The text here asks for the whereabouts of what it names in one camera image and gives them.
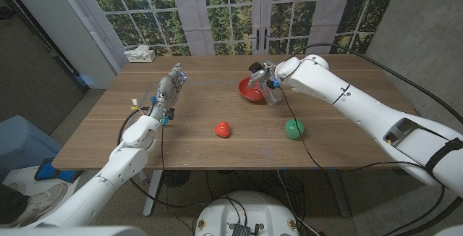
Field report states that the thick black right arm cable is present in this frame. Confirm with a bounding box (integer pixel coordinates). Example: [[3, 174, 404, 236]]
[[289, 42, 463, 236]]

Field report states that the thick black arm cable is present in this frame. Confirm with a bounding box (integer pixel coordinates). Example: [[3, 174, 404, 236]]
[[117, 107, 205, 208], [289, 42, 463, 236]]

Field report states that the blue storage bin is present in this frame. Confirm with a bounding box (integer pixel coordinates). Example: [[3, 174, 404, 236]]
[[0, 114, 63, 185]]

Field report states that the grey table leg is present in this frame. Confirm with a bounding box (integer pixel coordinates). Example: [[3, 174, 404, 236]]
[[327, 169, 351, 218]]

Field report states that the white floor cable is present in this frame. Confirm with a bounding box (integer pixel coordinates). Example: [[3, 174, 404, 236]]
[[276, 169, 321, 236]]

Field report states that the printed window backdrop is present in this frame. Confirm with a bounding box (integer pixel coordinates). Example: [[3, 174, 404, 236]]
[[57, 0, 403, 76]]

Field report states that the green apple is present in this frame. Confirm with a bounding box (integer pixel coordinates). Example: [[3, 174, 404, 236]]
[[284, 118, 305, 140]]

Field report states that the blue and black pad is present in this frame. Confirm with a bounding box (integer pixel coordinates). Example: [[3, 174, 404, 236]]
[[34, 157, 83, 185]]

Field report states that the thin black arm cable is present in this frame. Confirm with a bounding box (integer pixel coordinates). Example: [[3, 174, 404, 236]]
[[280, 86, 425, 172], [159, 124, 168, 193]]

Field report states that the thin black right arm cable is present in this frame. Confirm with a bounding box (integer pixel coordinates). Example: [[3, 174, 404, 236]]
[[280, 86, 425, 172]]

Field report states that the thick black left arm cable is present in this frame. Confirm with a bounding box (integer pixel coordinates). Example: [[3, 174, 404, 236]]
[[117, 107, 205, 208]]

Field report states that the black floor fan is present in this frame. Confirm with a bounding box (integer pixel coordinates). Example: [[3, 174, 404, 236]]
[[161, 169, 192, 188]]

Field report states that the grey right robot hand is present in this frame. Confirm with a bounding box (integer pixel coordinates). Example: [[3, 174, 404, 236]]
[[247, 61, 283, 89]]

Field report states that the white table leg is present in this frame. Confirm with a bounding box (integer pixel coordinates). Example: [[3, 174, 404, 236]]
[[143, 169, 163, 218]]

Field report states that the red bowl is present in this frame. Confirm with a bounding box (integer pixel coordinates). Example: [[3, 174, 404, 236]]
[[237, 77, 268, 103]]

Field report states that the white tissue box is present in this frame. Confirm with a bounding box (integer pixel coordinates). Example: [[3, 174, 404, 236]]
[[123, 44, 157, 64]]

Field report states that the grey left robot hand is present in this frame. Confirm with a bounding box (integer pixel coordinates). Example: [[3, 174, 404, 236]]
[[146, 62, 187, 125]]

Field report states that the grey sneaker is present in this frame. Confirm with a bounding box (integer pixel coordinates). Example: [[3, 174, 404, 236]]
[[4, 181, 26, 195], [7, 182, 69, 227]]

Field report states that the red tomato toy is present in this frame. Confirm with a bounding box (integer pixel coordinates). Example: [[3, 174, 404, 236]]
[[214, 121, 232, 138]]

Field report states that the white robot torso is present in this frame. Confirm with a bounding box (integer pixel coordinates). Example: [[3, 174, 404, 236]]
[[194, 190, 300, 236]]

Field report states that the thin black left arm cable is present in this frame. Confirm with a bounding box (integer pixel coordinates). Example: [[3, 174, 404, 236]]
[[159, 124, 168, 193]]

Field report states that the clear spray bottle black head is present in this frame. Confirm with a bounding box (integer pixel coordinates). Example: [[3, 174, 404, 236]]
[[248, 61, 284, 106]]

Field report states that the person's black trouser leg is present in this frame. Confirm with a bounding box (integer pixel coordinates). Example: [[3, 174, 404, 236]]
[[0, 185, 30, 225]]

